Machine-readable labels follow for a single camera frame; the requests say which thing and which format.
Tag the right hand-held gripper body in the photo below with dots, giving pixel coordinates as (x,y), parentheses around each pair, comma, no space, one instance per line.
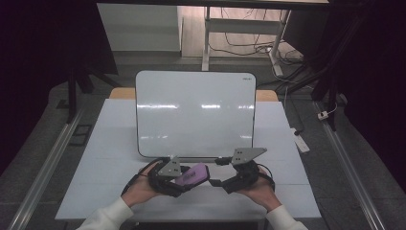
(245,155)

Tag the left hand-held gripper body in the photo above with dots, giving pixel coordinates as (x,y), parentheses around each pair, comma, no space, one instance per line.
(169,169)

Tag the purple whiteboard eraser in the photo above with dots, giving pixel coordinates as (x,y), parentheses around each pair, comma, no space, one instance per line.
(194,174)

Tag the person's left hand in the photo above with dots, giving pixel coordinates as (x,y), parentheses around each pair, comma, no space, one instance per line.
(139,190)

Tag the person's right hand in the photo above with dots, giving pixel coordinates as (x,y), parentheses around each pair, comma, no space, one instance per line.
(265,193)

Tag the white whiteboard with dark rim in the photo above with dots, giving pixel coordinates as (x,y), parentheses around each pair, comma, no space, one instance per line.
(194,121)

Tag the white power strip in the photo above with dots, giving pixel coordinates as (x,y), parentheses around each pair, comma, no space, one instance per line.
(300,142)

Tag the white table cover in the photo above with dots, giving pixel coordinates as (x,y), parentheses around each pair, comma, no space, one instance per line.
(105,143)

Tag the small white plug adapter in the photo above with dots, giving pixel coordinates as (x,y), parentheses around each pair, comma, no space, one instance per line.
(323,115)

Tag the wooden table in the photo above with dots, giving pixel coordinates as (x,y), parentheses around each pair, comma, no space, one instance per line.
(123,93)

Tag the black floor plate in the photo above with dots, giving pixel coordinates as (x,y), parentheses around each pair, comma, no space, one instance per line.
(81,134)

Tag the black metal stand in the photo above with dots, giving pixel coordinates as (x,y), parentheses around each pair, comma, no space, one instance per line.
(332,76)
(72,96)

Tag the white cabinet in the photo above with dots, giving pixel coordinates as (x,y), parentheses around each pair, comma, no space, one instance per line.
(140,28)

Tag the dark curtain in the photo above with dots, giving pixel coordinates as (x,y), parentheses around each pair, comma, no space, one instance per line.
(383,80)
(32,48)

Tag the aluminium rail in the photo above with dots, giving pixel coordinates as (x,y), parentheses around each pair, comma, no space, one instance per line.
(349,169)
(48,166)

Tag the grey metal desk frame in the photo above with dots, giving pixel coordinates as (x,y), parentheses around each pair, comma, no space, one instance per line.
(242,26)

